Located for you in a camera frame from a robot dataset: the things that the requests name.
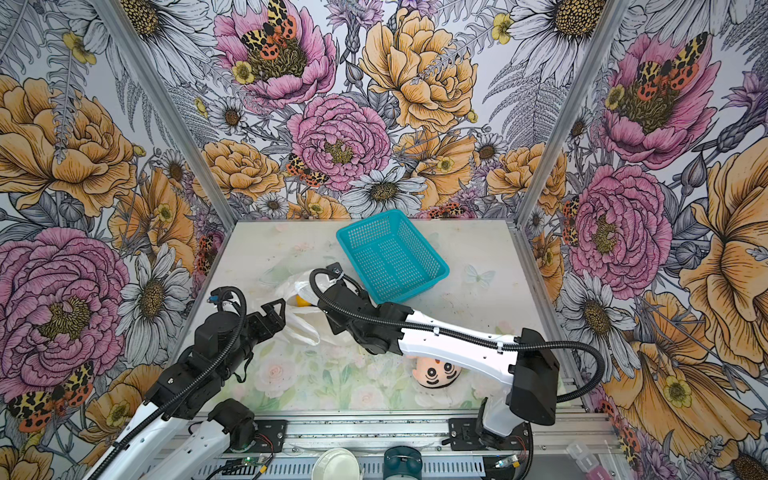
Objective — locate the dark green round container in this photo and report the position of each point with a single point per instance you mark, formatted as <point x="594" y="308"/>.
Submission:
<point x="402" y="463"/>

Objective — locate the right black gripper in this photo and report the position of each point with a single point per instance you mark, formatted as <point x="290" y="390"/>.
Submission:
<point x="336" y="326"/>

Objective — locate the white round lid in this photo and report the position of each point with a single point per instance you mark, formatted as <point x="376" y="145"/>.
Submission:
<point x="337" y="464"/>

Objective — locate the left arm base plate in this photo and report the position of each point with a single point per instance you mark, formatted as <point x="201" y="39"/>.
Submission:
<point x="259" y="436"/>

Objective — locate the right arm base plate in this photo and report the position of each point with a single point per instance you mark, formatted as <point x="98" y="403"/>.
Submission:
<point x="465" y="434"/>

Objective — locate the pink plush doll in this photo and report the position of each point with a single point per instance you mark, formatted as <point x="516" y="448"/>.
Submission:
<point x="435" y="374"/>

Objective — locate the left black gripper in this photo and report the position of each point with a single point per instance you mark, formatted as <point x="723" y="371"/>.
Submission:
<point x="277" y="320"/>

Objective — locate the white plastic bag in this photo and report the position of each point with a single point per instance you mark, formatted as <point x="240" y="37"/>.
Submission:
<point x="308" y="325"/>

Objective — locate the teal plastic basket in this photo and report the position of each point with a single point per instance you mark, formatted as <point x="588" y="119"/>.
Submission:
<point x="392" y="258"/>

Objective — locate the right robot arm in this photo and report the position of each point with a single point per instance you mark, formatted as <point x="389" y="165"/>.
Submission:
<point x="524" y="365"/>

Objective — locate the clear plastic box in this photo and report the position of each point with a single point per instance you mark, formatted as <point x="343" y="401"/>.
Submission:
<point x="587" y="462"/>

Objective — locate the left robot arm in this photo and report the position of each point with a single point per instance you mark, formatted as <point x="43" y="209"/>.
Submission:
<point x="169" y="404"/>

